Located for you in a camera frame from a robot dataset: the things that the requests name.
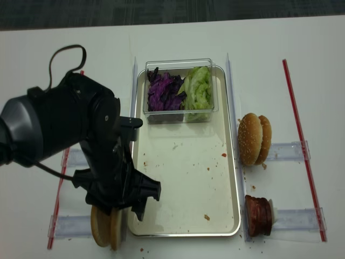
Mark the left red tape strip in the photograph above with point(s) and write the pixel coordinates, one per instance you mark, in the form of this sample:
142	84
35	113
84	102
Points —
55	210

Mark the left long acrylic divider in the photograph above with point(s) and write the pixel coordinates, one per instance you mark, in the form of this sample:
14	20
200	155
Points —
131	114

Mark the long acrylic divider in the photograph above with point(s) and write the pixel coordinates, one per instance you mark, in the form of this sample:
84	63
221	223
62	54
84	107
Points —
131	114
235	148

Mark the acrylic holder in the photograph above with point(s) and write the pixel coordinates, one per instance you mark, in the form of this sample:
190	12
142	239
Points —
69	227
73	158
308	219
293	151

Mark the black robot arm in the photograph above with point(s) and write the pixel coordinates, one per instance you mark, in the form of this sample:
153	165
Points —
80	111

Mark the upper left acrylic holder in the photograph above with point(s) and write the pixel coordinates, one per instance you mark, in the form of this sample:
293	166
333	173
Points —
73	158

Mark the white pusher block right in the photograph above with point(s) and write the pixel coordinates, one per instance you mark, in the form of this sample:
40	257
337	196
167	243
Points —
272	213

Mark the metal serving tray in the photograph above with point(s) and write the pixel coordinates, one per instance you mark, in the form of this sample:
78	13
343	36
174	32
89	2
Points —
194	164

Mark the green lettuce leaves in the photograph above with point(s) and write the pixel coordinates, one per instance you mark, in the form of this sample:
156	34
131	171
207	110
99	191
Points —
197	89

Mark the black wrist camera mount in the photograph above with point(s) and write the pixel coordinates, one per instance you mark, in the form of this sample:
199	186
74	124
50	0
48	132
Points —
130	128

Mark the front sesame bun top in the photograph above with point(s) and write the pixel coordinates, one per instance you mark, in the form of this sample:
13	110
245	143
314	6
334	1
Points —
250	136

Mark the red tape strip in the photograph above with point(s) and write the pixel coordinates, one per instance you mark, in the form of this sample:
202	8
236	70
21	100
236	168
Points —
55	210
317	208

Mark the right red tape strip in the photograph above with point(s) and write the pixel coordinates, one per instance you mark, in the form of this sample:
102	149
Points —
317	208

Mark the right long acrylic divider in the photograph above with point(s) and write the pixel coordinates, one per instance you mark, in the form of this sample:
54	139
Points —
235	148

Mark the purple cabbage shreds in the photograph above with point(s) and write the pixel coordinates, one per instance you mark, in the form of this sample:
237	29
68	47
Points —
165	96

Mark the lower right acrylic holder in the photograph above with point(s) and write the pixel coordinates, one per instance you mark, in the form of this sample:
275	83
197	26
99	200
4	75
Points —
308	219

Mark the lower left acrylic holder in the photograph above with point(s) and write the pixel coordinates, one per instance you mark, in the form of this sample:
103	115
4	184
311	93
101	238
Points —
69	227

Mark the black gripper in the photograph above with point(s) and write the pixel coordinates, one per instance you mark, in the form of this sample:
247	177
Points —
112	180

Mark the clear plastic salad container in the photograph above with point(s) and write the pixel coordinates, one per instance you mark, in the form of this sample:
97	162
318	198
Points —
181	68

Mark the sliced meat patties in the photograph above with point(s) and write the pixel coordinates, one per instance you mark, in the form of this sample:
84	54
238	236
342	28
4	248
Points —
259	216

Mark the upper right acrylic holder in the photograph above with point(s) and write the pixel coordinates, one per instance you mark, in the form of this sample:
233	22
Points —
293	151

